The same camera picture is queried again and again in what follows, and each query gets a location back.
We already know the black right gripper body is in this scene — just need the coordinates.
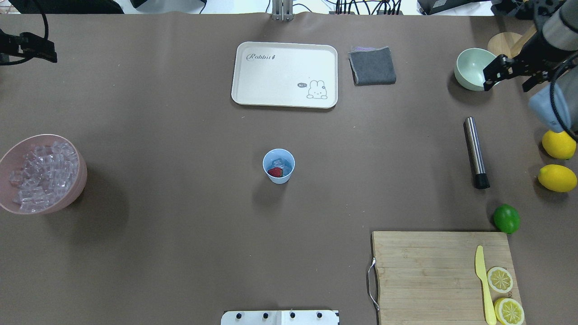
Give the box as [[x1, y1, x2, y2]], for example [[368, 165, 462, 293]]
[[513, 30, 574, 76]]

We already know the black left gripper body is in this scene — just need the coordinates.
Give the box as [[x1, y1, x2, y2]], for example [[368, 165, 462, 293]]
[[0, 29, 22, 66]]

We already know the steel muddler black tip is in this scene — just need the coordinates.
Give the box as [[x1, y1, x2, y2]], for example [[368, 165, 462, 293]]
[[464, 116, 490, 190]]

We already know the red strawberry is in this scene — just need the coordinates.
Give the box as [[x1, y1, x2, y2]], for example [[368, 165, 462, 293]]
[[267, 167, 284, 178]]

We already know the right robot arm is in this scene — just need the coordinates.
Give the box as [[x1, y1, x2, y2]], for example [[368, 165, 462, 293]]
[[483, 0, 578, 140]]

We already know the wooden cup tree stand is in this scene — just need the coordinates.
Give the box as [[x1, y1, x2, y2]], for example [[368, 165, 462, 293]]
[[487, 25, 537, 58]]

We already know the clear ice cube pile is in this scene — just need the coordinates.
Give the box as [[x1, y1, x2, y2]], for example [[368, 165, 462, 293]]
[[9, 141, 80, 213]]

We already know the light blue cup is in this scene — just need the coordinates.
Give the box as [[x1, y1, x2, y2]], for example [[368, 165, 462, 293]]
[[262, 149, 295, 184]]

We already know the mint green bowl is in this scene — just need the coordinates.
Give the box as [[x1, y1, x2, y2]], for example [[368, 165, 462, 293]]
[[454, 48, 497, 91]]

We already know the whole yellow lemon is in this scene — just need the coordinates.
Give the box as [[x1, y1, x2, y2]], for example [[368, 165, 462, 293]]
[[537, 164, 577, 193], [541, 130, 577, 160]]

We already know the pink bowl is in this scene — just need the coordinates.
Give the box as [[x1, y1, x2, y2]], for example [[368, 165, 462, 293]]
[[0, 134, 87, 215]]

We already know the grey folded cloth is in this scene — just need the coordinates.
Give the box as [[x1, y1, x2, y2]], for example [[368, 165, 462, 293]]
[[348, 46, 397, 86]]

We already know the green lime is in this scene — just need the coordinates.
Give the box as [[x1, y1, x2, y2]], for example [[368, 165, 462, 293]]
[[493, 204, 521, 234]]

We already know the cream rabbit tray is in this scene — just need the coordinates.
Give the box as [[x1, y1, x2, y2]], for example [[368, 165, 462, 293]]
[[231, 42, 338, 109]]

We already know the lemon half upper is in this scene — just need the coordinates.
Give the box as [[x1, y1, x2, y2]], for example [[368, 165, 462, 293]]
[[487, 267, 514, 293]]

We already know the lemon half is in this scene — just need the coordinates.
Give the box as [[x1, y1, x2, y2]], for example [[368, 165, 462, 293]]
[[487, 267, 514, 293], [494, 297, 526, 325]]

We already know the wooden cutting board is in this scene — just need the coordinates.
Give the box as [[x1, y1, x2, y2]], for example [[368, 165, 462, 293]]
[[370, 231, 522, 325]]

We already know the lemon half lower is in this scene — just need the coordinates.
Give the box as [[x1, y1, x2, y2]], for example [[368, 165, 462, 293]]
[[494, 297, 526, 325]]

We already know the yellow plastic knife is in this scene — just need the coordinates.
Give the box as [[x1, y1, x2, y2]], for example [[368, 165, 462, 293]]
[[474, 245, 497, 325]]

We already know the aluminium frame post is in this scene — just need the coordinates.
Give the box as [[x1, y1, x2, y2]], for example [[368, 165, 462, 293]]
[[270, 0, 294, 21]]

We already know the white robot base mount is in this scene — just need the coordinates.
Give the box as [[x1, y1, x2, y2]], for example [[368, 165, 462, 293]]
[[220, 309, 340, 325]]

